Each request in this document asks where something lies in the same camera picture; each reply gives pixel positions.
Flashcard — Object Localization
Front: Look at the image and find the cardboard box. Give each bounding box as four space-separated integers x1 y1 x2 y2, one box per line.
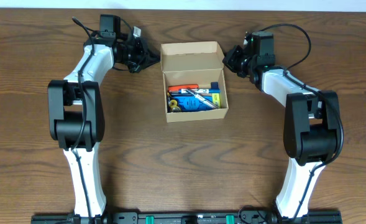
160 41 229 123

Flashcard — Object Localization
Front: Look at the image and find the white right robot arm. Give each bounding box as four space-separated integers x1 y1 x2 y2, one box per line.
222 30 344 223

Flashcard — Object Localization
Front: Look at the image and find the black whiteboard marker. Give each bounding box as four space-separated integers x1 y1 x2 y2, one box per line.
188 88 219 109

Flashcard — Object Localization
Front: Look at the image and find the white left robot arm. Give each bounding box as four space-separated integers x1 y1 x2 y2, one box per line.
47 14 160 223

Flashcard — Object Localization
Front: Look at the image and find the blue whiteboard marker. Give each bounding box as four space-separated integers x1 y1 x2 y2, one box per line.
178 88 221 94

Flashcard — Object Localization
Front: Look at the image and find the correction tape dispenser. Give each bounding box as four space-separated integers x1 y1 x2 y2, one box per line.
168 99 181 113

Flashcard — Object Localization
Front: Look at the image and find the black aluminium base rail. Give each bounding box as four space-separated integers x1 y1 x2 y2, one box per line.
30 209 342 224

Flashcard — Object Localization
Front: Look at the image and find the yellow highlighter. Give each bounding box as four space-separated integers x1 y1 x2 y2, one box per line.
209 82 221 108

